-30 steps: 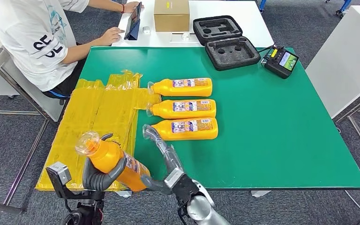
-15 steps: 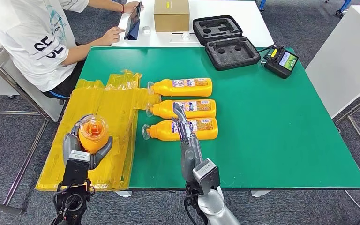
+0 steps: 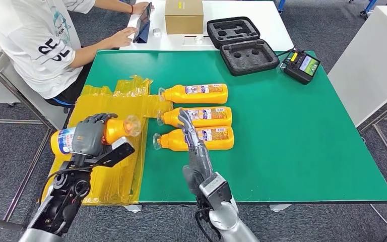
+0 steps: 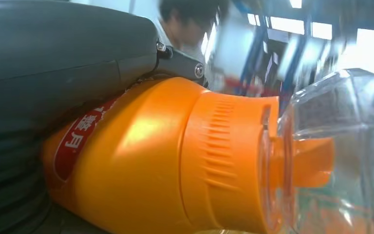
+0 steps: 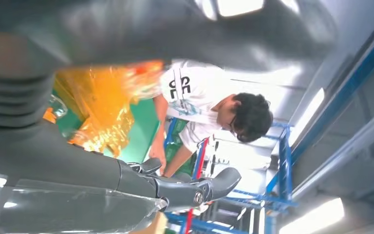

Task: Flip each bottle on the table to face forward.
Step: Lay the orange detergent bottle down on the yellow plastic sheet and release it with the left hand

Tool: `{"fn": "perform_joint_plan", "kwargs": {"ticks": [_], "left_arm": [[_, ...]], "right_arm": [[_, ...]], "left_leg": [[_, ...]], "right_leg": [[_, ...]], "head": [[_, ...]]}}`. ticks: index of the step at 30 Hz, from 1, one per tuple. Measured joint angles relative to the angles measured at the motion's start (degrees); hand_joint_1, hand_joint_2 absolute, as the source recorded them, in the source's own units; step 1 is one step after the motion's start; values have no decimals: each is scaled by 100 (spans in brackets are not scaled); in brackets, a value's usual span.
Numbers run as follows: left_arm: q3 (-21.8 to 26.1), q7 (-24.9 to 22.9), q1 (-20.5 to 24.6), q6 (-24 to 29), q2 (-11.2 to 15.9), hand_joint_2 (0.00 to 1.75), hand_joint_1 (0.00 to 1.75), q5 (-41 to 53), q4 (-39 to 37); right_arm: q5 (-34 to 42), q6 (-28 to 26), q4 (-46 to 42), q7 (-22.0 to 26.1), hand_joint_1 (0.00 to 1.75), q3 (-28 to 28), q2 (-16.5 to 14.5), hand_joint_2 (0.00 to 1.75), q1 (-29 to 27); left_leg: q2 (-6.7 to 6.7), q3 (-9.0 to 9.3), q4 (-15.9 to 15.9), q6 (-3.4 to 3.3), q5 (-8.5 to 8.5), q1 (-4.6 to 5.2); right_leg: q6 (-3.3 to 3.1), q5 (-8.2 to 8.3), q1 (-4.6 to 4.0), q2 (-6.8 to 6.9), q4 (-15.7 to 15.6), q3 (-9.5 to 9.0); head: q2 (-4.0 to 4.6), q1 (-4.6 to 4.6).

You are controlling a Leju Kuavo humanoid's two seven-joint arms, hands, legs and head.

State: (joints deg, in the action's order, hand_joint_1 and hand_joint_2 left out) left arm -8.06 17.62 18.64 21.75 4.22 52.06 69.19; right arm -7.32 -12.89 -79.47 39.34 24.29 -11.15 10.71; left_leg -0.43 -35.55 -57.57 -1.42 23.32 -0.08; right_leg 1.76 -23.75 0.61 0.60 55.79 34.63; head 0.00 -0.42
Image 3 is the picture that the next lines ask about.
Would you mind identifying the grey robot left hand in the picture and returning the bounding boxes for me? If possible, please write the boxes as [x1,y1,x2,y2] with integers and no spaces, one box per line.
[72,112,119,158]

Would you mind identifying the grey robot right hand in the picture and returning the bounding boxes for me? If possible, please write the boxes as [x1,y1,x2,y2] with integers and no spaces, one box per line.
[177,108,214,198]

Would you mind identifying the person's right hand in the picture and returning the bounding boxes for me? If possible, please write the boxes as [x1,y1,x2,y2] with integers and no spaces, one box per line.
[111,26,138,48]

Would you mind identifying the person's left hand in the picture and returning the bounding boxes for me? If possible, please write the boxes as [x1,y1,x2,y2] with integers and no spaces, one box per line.
[132,2,152,16]

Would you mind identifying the orange detergent bottle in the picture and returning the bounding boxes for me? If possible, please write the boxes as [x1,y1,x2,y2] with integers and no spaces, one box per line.
[153,126,235,152]
[157,106,233,129]
[158,83,229,105]
[50,115,142,157]

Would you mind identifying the dark tablet with stand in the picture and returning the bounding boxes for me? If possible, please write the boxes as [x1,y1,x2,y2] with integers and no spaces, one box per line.
[133,2,153,44]

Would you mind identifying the brown cardboard box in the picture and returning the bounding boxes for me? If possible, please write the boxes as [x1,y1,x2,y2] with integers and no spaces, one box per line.
[164,0,204,35]

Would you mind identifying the yellow taped plastic sheet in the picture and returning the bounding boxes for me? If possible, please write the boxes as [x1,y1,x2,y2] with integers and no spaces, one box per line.
[41,75,173,206]

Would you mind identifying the clear plastic piece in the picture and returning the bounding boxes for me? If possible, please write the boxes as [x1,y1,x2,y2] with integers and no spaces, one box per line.
[181,34,214,47]

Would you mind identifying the white table foot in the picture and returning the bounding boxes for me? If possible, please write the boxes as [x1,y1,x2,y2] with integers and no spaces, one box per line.
[269,204,293,213]
[123,204,143,214]

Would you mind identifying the green table mat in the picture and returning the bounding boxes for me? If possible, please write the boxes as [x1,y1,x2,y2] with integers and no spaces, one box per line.
[85,50,387,204]

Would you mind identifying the person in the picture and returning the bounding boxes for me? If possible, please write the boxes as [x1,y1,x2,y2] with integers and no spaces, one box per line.
[0,0,154,107]

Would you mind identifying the black foam-lined case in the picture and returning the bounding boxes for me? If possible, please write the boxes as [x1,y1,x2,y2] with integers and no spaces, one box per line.
[206,17,280,77]

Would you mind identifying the grey metal bar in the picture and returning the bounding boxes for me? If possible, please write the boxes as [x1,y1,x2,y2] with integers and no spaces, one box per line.
[0,214,23,232]

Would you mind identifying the white table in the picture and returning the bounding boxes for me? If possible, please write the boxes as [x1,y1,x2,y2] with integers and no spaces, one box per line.
[119,0,294,52]

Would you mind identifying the black remote controller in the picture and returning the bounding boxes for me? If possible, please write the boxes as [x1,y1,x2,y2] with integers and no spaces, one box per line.
[279,48,321,86]

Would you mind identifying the white cabinet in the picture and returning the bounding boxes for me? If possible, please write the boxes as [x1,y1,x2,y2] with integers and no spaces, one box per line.
[327,6,387,128]

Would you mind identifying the blue wheeled cart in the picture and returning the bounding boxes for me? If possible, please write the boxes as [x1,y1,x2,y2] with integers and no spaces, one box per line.
[347,0,378,19]

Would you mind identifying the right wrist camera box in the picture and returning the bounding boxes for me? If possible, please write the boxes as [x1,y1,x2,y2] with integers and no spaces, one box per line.
[199,172,233,210]

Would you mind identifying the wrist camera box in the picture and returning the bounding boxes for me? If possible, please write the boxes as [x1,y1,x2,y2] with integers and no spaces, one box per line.
[199,172,233,210]
[90,137,136,169]

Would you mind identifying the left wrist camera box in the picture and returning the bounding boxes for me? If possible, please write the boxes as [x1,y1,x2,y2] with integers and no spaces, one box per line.
[90,137,136,169]

